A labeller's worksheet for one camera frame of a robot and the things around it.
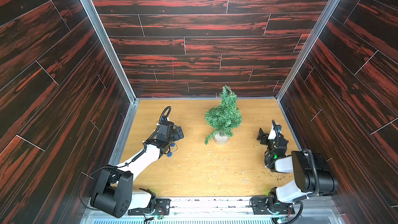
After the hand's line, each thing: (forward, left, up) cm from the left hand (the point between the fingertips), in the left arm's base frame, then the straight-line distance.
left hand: (176, 130), depth 90 cm
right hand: (+3, -57, -1) cm, 57 cm away
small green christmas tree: (-3, -26, +17) cm, 31 cm away
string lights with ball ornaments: (-11, +4, -9) cm, 15 cm away
